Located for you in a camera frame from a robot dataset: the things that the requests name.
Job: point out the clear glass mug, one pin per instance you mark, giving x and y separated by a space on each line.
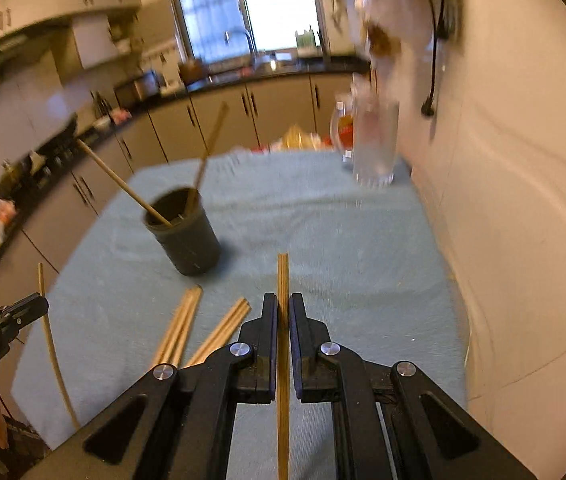
375 145

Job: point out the blue tablecloth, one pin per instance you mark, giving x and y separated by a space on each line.
338 260

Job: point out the black wok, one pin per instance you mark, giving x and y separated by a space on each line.
65 132

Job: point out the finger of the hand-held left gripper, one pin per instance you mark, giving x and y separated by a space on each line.
28 310

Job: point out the green bottle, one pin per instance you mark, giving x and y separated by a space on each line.
307 42

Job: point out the metal sink faucet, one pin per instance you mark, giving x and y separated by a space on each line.
248 40

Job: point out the kitchen window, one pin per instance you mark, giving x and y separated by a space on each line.
243 5

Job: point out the black kitchen countertop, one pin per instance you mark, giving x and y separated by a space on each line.
333 64

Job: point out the brown cooking pot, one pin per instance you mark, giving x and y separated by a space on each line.
190 71

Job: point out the yellow plastic bag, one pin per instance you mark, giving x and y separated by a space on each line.
300 137

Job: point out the wooden chopstick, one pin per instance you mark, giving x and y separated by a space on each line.
49 340
213 332
118 182
225 332
189 327
208 152
172 327
283 435
181 327

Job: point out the black plastic cup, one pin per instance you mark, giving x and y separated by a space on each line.
188 250

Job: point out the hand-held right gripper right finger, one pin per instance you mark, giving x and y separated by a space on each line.
297 340

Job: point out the beige lower kitchen cabinets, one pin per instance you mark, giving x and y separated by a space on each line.
283 105

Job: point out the hanging plastic bags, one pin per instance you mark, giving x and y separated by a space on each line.
388 10

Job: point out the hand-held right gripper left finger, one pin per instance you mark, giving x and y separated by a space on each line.
270 340

